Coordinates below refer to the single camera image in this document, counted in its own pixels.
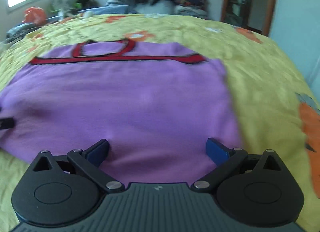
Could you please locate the purple shirt with red trim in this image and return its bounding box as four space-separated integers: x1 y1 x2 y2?
1 40 242 184

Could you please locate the orange plastic bag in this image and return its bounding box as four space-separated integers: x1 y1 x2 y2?
22 7 47 25

